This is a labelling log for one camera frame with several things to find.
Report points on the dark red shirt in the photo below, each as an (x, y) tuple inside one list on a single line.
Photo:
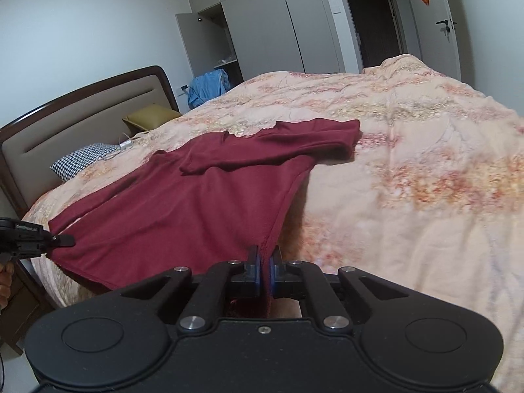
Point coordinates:
[(163, 213)]

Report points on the floral peach quilt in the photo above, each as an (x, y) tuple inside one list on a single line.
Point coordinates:
[(409, 172)]

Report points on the brown padded headboard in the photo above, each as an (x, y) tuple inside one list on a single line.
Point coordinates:
[(82, 114)]

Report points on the white cloth on wardrobe shelf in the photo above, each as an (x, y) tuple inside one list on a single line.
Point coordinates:
[(224, 61)]

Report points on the dark hallway door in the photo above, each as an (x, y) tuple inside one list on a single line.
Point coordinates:
[(372, 24)]

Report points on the houndstooth pillow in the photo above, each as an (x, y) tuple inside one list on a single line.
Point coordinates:
[(82, 159)]

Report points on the person's left hand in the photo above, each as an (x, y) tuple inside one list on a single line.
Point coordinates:
[(5, 286)]

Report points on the blue garment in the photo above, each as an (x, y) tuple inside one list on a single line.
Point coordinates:
[(206, 86)]

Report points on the olive green pillow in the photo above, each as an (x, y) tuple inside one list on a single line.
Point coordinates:
[(149, 116)]

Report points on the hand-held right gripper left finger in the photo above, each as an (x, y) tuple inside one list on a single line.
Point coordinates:
[(256, 272)]

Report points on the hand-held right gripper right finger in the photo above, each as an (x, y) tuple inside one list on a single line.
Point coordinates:
[(271, 274)]

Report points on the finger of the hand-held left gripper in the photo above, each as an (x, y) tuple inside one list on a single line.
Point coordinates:
[(63, 240)]

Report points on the brown wooden nightstand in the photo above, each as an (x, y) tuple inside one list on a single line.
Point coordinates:
[(24, 315)]

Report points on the white room door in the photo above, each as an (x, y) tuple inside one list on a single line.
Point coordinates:
[(430, 49)]

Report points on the grey wardrobe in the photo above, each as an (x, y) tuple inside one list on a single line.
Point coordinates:
[(266, 28)]

